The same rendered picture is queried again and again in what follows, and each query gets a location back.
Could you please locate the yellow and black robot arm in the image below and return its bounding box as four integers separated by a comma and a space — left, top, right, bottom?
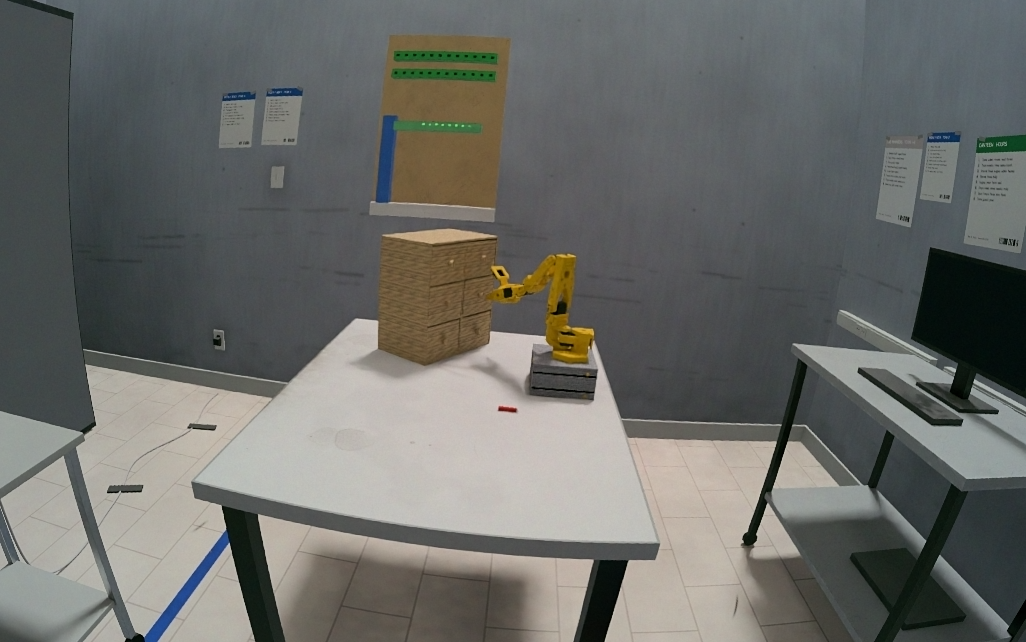
502, 254, 592, 364

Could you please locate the wooden chest of drawers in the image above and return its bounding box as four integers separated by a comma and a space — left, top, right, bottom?
378, 229, 498, 366

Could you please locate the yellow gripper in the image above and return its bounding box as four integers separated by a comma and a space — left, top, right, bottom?
486, 266, 520, 303

